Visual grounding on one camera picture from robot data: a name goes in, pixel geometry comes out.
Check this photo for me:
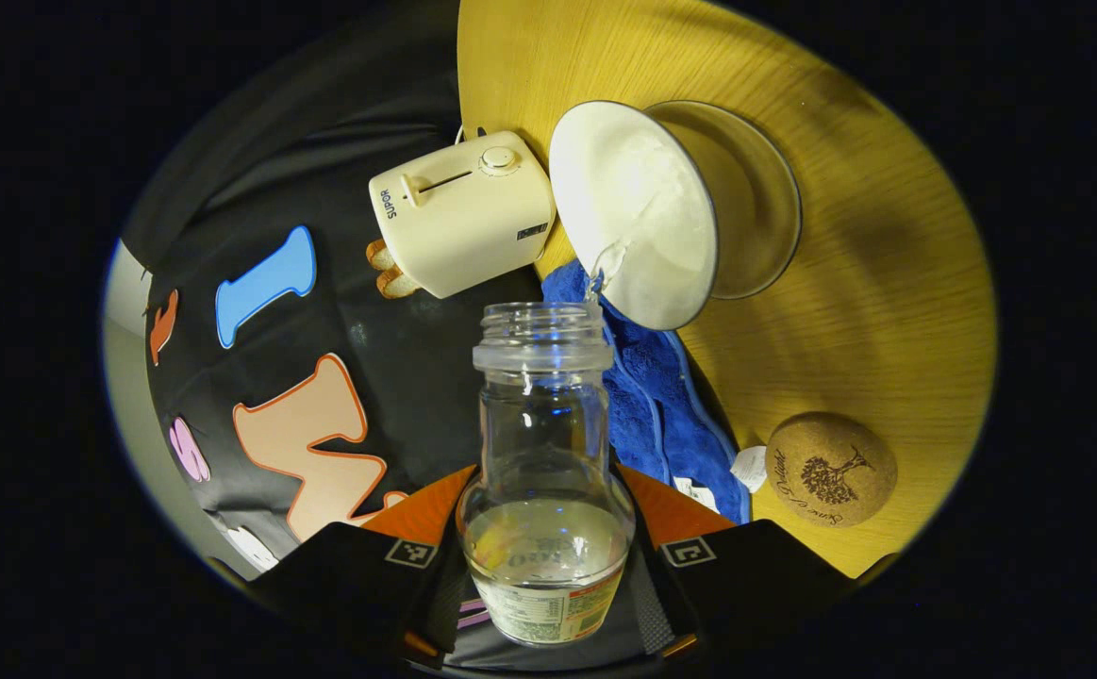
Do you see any cream toaster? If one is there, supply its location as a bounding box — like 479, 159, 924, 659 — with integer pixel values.
369, 130, 557, 299

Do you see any clear water bottle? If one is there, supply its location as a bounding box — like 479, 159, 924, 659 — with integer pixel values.
456, 301, 637, 650

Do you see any cream saucer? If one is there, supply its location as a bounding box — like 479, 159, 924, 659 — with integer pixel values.
647, 100, 804, 301

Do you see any cream teacup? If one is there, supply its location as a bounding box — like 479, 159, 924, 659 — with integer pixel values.
548, 100, 721, 332

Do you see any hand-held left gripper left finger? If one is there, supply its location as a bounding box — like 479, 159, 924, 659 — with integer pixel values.
244, 464, 479, 661

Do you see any blue towel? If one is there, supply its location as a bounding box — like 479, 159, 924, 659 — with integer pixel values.
541, 259, 772, 525

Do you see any round cork coaster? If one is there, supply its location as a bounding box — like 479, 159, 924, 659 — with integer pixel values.
765, 411, 899, 528

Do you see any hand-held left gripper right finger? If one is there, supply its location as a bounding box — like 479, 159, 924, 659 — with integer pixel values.
614, 463, 858, 661

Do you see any black backdrop cloth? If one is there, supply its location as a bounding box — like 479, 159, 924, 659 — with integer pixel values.
119, 0, 563, 578

